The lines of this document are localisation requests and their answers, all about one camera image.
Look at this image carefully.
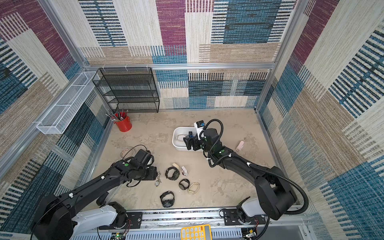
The cream round face watch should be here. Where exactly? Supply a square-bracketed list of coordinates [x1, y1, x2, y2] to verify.
[176, 135, 186, 142]

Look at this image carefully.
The silver metal link watch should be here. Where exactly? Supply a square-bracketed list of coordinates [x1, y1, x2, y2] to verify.
[155, 172, 161, 187]

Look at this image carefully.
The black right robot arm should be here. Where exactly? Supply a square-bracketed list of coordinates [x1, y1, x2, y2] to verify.
[184, 129, 308, 224]

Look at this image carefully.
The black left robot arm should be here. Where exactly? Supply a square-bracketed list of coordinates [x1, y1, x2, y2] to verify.
[31, 149, 157, 240]

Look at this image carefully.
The white plastic storage box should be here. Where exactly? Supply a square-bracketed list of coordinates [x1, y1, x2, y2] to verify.
[172, 127, 197, 152]

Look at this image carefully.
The large black sport watch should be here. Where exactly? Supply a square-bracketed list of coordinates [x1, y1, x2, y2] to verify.
[165, 167, 180, 181]

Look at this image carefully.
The black chunky watch front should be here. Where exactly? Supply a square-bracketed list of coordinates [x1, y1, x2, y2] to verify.
[160, 191, 175, 208]

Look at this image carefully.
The rose gold white watch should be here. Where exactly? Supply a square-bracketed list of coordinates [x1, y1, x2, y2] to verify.
[181, 166, 188, 176]

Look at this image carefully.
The black slim band watch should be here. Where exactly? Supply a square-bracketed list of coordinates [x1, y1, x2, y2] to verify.
[179, 179, 191, 191]

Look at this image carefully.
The red pen cup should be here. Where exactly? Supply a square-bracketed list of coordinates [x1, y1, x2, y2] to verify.
[115, 112, 132, 133]

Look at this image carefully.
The yellow keypad pendant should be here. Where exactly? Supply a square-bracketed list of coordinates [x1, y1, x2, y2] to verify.
[181, 224, 213, 240]

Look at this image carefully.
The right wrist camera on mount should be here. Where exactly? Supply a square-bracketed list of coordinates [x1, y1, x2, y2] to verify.
[194, 120, 205, 140]

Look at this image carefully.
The beige strap steel watch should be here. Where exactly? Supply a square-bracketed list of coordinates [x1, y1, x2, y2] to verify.
[172, 163, 181, 172]

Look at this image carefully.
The clear ring bracelet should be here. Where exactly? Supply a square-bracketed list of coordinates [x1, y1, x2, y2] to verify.
[119, 146, 136, 159]

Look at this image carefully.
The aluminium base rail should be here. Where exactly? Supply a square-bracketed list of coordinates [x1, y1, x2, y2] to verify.
[71, 208, 316, 240]

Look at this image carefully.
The black wire shelf rack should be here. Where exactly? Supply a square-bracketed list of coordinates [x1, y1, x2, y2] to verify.
[92, 67, 160, 113]

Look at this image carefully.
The black corrugated cable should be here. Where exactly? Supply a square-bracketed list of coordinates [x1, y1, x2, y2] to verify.
[202, 118, 310, 216]

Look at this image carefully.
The white mesh wall basket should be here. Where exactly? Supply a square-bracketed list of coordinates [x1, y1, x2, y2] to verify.
[37, 72, 96, 135]

